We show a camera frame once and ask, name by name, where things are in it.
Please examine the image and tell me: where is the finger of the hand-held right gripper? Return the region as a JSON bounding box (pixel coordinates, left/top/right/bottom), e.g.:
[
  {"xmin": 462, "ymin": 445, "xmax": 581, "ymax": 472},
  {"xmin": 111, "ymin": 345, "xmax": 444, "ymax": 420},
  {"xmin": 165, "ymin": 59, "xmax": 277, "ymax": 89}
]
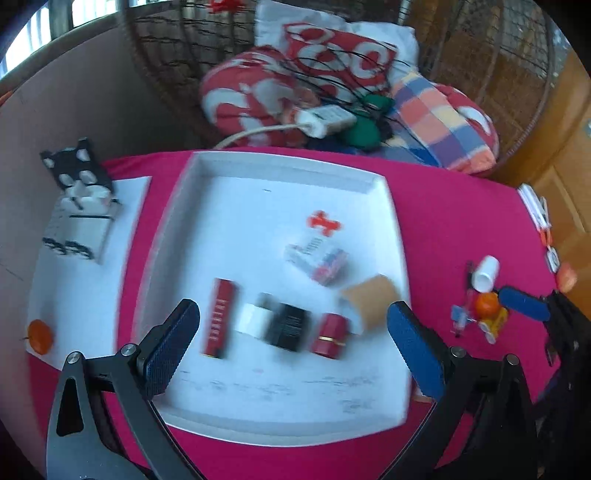
[{"xmin": 499, "ymin": 286, "xmax": 552, "ymax": 322}]

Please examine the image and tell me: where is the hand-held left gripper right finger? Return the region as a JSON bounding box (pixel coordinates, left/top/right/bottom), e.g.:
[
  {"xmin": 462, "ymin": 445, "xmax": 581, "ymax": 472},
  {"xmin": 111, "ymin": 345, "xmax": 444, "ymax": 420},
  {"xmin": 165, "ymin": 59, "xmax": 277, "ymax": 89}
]
[{"xmin": 387, "ymin": 301, "xmax": 540, "ymax": 480}]

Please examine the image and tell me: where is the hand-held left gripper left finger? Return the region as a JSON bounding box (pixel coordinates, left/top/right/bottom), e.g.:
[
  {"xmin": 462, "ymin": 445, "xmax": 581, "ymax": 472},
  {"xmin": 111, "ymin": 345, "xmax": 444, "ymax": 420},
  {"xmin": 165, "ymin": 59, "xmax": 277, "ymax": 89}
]
[{"xmin": 45, "ymin": 298, "xmax": 200, "ymax": 480}]

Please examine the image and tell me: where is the tangerine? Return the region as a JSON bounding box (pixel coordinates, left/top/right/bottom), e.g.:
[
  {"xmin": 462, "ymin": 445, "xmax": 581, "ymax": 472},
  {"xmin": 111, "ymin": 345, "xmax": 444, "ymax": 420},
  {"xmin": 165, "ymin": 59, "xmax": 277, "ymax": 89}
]
[
  {"xmin": 475, "ymin": 292, "xmax": 502, "ymax": 319},
  {"xmin": 25, "ymin": 319, "xmax": 55, "ymax": 356}
]

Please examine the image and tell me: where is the white tray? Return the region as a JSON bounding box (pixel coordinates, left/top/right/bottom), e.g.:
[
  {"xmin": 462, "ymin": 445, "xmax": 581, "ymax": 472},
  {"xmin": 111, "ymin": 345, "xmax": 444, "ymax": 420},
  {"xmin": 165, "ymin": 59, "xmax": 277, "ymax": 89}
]
[{"xmin": 134, "ymin": 151, "xmax": 414, "ymax": 446}]

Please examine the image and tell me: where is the yellow lighter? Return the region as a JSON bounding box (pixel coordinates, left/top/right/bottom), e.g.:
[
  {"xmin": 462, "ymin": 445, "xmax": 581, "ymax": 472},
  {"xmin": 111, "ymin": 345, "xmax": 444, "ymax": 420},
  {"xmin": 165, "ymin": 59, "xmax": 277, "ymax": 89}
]
[{"xmin": 479, "ymin": 308, "xmax": 509, "ymax": 344}]

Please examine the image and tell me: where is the small white bottle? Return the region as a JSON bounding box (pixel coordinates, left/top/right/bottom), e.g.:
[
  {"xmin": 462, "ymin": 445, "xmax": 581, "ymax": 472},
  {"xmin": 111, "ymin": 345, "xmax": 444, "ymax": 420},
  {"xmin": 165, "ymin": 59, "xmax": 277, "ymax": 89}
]
[{"xmin": 472, "ymin": 255, "xmax": 501, "ymax": 293}]

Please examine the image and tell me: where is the red apple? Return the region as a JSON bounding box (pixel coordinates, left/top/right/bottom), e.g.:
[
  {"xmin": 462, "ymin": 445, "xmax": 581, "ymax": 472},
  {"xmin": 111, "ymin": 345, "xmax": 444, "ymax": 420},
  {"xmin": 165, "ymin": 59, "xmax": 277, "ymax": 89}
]
[{"xmin": 556, "ymin": 263, "xmax": 578, "ymax": 292}]

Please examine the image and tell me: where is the long red box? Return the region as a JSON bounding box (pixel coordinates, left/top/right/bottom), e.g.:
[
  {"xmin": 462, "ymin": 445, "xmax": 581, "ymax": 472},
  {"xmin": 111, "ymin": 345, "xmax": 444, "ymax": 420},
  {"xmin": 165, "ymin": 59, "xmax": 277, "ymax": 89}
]
[{"xmin": 199, "ymin": 278, "xmax": 241, "ymax": 360}]

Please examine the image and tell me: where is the small blue component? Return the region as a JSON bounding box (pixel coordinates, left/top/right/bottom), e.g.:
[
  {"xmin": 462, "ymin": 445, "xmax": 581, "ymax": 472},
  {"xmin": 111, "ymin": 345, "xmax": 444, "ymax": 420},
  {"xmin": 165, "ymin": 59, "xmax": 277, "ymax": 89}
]
[{"xmin": 450, "ymin": 302, "xmax": 476, "ymax": 335}]

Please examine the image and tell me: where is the red lipstick tube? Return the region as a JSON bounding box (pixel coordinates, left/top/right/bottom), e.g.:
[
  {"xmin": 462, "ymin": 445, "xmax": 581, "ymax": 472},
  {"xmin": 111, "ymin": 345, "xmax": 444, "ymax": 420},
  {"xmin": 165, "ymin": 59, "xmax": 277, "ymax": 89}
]
[{"xmin": 310, "ymin": 313, "xmax": 348, "ymax": 358}]

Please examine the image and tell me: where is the white paper sheet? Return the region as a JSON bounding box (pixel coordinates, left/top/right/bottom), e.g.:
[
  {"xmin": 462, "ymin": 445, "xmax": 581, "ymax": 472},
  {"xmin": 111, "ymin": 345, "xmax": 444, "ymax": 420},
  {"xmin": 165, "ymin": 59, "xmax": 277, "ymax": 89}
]
[{"xmin": 27, "ymin": 176, "xmax": 153, "ymax": 370}]

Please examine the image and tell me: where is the magenta tablecloth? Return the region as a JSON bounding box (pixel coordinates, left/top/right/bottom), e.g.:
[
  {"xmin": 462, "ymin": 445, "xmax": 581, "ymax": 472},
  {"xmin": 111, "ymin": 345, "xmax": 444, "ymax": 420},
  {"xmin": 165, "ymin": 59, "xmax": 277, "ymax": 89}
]
[{"xmin": 25, "ymin": 147, "xmax": 573, "ymax": 480}]

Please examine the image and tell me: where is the playing card pack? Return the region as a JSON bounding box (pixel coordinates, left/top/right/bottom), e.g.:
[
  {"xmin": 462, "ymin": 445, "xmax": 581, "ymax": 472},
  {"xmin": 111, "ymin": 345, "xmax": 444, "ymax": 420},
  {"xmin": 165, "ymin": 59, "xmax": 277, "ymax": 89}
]
[{"xmin": 284, "ymin": 233, "xmax": 348, "ymax": 287}]

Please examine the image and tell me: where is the red plastic piece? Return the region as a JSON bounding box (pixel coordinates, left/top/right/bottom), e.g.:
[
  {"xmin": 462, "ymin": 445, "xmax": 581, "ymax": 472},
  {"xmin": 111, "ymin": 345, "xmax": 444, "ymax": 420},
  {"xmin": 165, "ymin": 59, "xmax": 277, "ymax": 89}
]
[{"xmin": 308, "ymin": 210, "xmax": 342, "ymax": 237}]

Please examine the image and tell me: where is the plaid cushion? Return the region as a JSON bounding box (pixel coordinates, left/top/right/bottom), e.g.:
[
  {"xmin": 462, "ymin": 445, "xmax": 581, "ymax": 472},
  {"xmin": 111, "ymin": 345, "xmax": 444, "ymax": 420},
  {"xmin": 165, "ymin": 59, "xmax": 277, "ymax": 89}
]
[{"xmin": 385, "ymin": 69, "xmax": 481, "ymax": 171}]

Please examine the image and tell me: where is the green adapter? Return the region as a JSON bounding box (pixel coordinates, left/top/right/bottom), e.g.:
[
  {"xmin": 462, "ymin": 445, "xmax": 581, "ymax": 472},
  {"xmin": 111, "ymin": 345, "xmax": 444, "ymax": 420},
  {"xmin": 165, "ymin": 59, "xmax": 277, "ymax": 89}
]
[
  {"xmin": 365, "ymin": 95, "xmax": 395, "ymax": 114},
  {"xmin": 344, "ymin": 117, "xmax": 382, "ymax": 149}
]

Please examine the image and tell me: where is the white power strip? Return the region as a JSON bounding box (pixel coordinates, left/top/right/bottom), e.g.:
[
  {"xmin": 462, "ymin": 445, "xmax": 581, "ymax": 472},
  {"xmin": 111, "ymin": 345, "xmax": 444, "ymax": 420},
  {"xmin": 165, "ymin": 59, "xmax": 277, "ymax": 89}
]
[{"xmin": 215, "ymin": 104, "xmax": 358, "ymax": 149}]

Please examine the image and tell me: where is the red white striped cushion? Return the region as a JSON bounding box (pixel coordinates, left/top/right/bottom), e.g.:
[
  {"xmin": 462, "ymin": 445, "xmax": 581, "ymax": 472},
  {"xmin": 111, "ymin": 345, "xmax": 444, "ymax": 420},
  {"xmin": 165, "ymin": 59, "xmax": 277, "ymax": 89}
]
[{"xmin": 199, "ymin": 46, "xmax": 324, "ymax": 148}]

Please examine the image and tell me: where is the brown cardboard sheet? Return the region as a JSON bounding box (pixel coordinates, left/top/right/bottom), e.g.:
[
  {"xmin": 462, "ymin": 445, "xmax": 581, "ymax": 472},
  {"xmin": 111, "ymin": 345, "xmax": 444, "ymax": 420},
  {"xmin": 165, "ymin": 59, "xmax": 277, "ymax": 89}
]
[{"xmin": 0, "ymin": 11, "xmax": 204, "ymax": 324}]

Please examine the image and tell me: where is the wicker hanging chair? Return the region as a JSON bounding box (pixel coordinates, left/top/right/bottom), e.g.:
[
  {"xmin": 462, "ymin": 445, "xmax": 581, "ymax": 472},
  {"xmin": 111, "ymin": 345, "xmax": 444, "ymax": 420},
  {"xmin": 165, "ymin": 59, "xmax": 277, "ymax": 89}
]
[{"xmin": 122, "ymin": 0, "xmax": 561, "ymax": 160}]

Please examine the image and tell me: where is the white cushion red print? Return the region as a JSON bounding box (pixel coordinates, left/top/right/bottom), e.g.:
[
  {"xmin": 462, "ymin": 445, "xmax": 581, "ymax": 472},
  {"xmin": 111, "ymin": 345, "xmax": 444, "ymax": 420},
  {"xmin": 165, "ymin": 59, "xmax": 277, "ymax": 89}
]
[{"xmin": 254, "ymin": 0, "xmax": 419, "ymax": 93}]

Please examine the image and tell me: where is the barred window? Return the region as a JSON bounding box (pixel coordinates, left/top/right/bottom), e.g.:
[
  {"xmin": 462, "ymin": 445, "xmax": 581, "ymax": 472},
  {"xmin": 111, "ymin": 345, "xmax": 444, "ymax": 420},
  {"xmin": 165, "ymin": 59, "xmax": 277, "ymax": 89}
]
[{"xmin": 0, "ymin": 0, "xmax": 125, "ymax": 79}]

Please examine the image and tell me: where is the white clip with orange strap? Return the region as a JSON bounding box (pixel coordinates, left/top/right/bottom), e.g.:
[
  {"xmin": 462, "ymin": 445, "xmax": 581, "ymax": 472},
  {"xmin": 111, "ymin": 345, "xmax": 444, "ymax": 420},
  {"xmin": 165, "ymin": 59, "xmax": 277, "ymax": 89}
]
[{"xmin": 517, "ymin": 184, "xmax": 552, "ymax": 232}]

